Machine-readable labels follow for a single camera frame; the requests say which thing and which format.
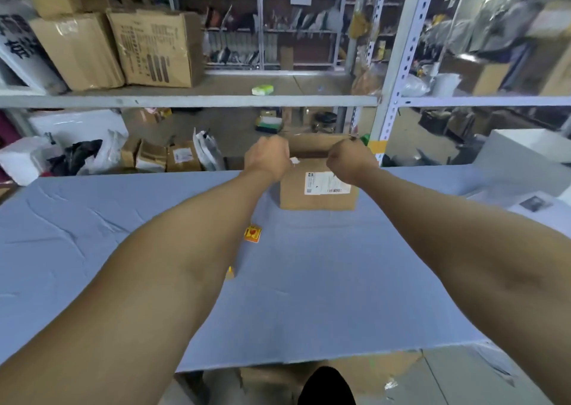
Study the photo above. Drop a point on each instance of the person's left hand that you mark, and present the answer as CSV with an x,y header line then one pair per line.
x,y
266,154

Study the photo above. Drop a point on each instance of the person's right hand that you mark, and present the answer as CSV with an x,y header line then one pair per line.
x,y
350,159

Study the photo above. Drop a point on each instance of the brown cardboard parcel box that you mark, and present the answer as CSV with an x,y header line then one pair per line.
x,y
319,186

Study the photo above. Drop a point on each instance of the person's left forearm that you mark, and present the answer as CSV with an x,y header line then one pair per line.
x,y
134,284

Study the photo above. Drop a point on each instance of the person's right forearm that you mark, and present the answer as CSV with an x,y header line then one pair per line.
x,y
473,257

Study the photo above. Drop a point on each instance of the green white box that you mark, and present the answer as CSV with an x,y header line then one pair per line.
x,y
269,124

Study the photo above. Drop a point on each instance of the white shipping label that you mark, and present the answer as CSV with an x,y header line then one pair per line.
x,y
324,183

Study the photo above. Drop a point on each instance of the black round stool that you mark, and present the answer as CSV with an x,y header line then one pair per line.
x,y
324,121

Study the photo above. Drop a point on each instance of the white printed plastic bag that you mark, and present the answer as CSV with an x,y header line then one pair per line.
x,y
208,149

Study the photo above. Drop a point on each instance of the small green white packet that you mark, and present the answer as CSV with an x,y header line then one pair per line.
x,y
262,90

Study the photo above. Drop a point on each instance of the small yellow red sticker packet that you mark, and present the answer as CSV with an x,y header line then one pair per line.
x,y
253,234

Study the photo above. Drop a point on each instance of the cardboard box with white label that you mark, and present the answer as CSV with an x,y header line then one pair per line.
x,y
183,156

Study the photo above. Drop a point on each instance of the grey metal shelving rack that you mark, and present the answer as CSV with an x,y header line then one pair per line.
x,y
388,79

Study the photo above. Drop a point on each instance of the small brown cardboard box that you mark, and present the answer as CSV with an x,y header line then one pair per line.
x,y
150,156

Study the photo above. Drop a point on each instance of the white bucket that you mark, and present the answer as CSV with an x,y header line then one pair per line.
x,y
445,84

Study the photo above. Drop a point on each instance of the blue-grey table cloth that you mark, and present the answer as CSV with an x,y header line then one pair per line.
x,y
285,275

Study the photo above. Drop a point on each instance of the row of goods on shelves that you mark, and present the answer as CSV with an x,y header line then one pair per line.
x,y
272,21

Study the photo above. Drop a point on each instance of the large printed cardboard box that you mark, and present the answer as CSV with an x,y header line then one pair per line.
x,y
158,48

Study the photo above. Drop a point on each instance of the white foam box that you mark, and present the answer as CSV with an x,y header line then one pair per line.
x,y
522,157

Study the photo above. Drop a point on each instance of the printed paper sheet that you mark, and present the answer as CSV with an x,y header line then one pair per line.
x,y
535,204

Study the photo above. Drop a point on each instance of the white storage bin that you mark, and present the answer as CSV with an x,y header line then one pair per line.
x,y
78,126

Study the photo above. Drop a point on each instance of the black plastic bag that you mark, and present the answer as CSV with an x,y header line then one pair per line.
x,y
73,156

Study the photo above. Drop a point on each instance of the plain taped cardboard box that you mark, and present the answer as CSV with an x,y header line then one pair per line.
x,y
78,50

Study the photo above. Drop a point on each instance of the person's black shoe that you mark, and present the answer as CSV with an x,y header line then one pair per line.
x,y
327,387

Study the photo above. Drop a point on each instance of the white sign with black letters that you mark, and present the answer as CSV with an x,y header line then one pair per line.
x,y
24,52

